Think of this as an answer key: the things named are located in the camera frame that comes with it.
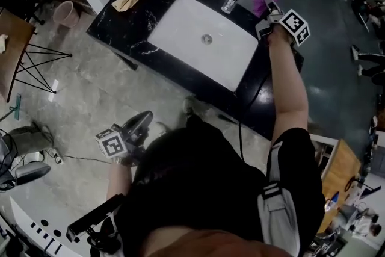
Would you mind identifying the grey padded seat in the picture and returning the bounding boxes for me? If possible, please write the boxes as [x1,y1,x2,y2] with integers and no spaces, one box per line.
[11,161,52,187]

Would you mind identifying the person's head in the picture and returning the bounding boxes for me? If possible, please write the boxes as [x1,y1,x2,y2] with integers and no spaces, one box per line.
[143,227,291,257]

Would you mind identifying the grey crossbody bag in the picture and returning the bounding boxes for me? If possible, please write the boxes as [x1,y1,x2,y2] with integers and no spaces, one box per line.
[257,141,301,257]

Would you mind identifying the white sink basin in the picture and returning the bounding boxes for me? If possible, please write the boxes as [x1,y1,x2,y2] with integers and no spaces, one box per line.
[147,0,259,93]

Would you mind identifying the pink waste bin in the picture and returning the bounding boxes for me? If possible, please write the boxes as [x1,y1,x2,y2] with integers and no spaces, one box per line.
[52,0,81,28]

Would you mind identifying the grey-green fabric heap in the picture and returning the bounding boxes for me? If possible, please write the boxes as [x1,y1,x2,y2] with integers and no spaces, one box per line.
[7,122,55,158]

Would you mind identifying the person's left forearm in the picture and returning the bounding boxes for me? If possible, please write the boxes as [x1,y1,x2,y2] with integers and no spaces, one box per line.
[105,163,134,207]

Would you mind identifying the black marble counter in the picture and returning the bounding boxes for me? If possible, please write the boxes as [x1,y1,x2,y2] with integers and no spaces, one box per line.
[86,0,304,141]

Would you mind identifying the wooden table with white frame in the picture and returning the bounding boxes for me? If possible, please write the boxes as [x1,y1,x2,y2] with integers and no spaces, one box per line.
[309,132,362,234]

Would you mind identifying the black chest-mounted device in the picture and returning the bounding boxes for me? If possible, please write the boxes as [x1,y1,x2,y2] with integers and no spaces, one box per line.
[66,193,126,244]

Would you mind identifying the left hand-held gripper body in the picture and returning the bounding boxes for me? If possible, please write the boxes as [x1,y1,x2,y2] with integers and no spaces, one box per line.
[95,126,150,165]

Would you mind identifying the person's right forearm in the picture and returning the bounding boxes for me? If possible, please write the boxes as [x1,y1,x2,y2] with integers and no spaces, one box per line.
[266,27,310,130]

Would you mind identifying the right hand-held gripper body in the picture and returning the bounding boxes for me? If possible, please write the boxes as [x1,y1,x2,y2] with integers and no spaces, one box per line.
[254,8,310,48]

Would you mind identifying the thin black floor cable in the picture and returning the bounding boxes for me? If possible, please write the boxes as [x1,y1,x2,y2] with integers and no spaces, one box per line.
[40,146,117,166]

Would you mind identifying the person's torso in black shirt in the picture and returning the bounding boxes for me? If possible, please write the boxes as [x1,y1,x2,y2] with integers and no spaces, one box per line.
[115,117,327,257]

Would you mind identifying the silver wristwatch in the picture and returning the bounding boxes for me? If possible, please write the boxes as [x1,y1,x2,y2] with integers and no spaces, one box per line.
[111,155,133,167]

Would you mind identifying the white power strip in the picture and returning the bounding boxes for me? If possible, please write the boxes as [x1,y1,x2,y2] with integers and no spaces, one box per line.
[51,150,66,165]

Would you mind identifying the teal floor squeegee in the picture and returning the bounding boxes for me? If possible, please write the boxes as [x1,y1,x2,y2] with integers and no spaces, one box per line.
[0,93,22,122]

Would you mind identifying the brown table with wire legs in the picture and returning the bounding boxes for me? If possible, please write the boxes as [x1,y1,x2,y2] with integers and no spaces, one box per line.
[0,8,73,104]

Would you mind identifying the white curved panel with holes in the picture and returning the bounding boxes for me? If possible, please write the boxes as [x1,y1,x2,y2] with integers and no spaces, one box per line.
[0,194,81,257]

